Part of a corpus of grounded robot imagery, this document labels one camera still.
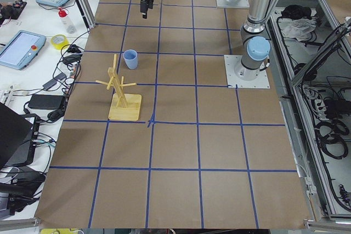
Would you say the light blue cup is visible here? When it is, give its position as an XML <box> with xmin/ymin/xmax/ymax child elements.
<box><xmin>123</xmin><ymin>49</ymin><xmax>138</xmax><ymax>70</ymax></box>

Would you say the wooden cup rack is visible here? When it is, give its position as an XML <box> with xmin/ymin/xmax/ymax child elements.
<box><xmin>95</xmin><ymin>54</ymin><xmax>143</xmax><ymax>122</ymax></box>

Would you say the red cap squeeze bottle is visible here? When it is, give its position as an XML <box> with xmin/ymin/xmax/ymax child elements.
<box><xmin>58</xmin><ymin>8</ymin><xmax>76</xmax><ymax>34</ymax></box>

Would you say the yellow tape roll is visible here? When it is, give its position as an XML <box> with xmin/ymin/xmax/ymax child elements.
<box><xmin>50</xmin><ymin>34</ymin><xmax>69</xmax><ymax>50</ymax></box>

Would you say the near teach pendant tablet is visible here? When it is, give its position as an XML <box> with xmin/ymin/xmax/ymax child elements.
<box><xmin>1</xmin><ymin>30</ymin><xmax>47</xmax><ymax>70</ymax></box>

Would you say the black power adapter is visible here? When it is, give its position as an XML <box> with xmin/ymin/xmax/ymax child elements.
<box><xmin>28</xmin><ymin>94</ymin><xmax>64</xmax><ymax>110</ymax></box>

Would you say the white crumpled cloth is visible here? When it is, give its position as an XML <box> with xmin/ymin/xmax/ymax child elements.
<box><xmin>282</xmin><ymin>18</ymin><xmax>317</xmax><ymax>42</ymax></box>

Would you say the black laptop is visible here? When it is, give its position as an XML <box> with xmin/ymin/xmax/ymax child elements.
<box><xmin>1</xmin><ymin>104</ymin><xmax>39</xmax><ymax>168</ymax></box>

